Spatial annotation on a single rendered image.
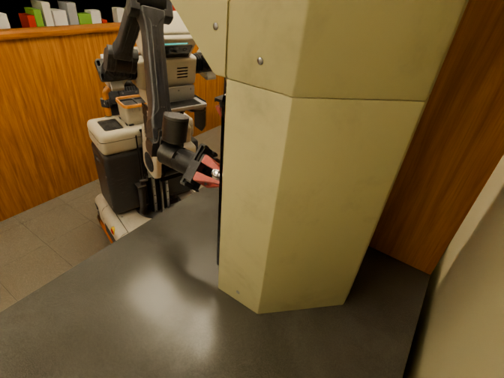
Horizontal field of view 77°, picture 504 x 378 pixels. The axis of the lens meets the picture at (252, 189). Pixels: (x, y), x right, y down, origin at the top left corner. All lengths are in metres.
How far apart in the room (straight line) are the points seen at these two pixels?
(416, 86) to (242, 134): 0.25
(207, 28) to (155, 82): 0.39
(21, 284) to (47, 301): 1.43
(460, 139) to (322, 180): 0.36
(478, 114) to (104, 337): 0.84
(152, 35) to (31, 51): 1.63
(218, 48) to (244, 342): 0.53
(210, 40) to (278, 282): 0.45
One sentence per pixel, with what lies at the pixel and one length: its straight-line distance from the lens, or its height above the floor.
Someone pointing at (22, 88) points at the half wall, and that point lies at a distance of 2.49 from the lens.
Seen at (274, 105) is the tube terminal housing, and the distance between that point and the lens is 0.45.
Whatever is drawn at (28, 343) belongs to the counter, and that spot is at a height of 0.94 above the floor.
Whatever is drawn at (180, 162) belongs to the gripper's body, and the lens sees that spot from 0.73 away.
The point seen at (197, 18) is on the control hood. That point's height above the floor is 1.48.
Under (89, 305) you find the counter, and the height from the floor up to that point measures 0.94.
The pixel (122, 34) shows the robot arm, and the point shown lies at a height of 1.35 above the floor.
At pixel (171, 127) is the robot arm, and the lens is 0.74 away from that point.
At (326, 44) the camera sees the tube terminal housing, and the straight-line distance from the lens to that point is 0.43.
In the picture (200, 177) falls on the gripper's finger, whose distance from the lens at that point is 0.69.
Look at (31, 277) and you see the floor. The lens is 2.26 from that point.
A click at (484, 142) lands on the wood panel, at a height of 1.30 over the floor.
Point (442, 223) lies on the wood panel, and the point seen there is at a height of 1.10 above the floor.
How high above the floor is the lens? 1.54
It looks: 34 degrees down
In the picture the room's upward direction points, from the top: 6 degrees clockwise
